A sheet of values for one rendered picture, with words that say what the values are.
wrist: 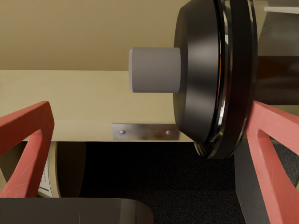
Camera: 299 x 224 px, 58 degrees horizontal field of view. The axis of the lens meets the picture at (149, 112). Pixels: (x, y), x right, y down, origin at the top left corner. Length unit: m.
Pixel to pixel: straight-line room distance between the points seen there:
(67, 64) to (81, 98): 0.44
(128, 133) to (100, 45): 0.45
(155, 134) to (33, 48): 0.53
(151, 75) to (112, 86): 0.18
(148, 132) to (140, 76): 0.13
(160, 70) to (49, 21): 0.58
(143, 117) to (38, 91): 0.13
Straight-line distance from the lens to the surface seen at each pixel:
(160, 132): 0.28
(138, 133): 0.28
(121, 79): 0.35
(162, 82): 0.16
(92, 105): 0.30
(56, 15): 0.71
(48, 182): 0.39
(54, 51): 0.74
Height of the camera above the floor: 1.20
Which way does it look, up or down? 1 degrees down
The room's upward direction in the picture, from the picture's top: 90 degrees counter-clockwise
